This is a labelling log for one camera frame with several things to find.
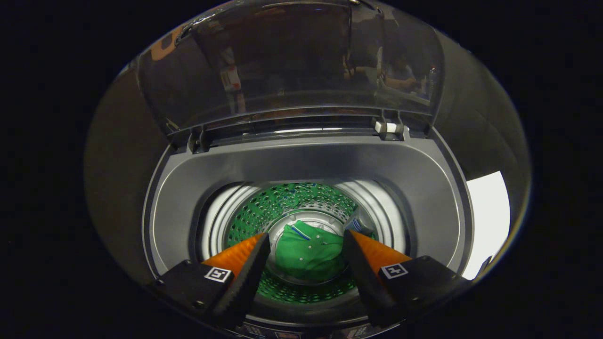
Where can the grey washing machine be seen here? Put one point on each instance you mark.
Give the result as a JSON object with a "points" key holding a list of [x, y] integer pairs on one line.
{"points": [[306, 160]]}

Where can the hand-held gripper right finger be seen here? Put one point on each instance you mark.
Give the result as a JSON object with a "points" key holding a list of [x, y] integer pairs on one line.
{"points": [[365, 278]]}

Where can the green polo shirt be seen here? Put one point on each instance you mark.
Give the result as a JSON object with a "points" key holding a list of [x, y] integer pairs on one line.
{"points": [[306, 254]]}

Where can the dark glass washing machine lid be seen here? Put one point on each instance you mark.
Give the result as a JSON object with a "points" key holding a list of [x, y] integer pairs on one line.
{"points": [[282, 70]]}

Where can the white board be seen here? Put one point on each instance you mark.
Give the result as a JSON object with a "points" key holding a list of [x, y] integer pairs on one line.
{"points": [[487, 221]]}

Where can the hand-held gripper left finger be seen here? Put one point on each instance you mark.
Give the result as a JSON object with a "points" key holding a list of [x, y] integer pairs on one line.
{"points": [[249, 275]]}

